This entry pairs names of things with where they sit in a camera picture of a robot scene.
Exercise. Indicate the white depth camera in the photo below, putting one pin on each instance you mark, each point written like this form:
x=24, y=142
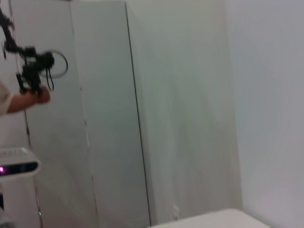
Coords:
x=21, y=166

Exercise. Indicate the white cabinet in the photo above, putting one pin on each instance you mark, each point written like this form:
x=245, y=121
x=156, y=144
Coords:
x=107, y=95

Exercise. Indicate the black handheld teleoperation device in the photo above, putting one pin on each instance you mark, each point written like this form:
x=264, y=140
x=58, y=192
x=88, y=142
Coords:
x=31, y=71

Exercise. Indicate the person's hand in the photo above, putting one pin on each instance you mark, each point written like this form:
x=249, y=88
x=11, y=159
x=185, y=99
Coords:
x=44, y=96

